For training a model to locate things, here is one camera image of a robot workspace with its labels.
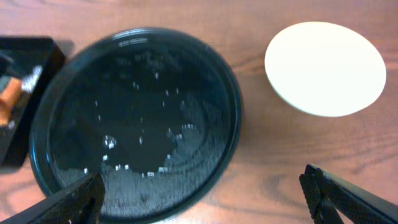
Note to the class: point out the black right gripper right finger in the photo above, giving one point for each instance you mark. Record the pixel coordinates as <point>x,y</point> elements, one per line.
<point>328,195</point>

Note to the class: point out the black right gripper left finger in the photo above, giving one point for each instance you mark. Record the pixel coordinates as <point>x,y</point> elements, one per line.
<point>79,203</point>

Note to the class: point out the yellow plate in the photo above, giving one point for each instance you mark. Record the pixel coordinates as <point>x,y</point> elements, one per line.
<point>324,69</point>

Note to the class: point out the orange green sponge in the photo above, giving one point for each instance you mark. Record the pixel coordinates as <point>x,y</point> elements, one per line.
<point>10,92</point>

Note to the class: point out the round black tray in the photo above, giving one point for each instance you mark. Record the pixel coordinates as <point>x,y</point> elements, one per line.
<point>156,112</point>

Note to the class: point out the rectangular black tray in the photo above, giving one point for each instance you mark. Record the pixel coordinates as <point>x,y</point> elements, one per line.
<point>33,60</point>

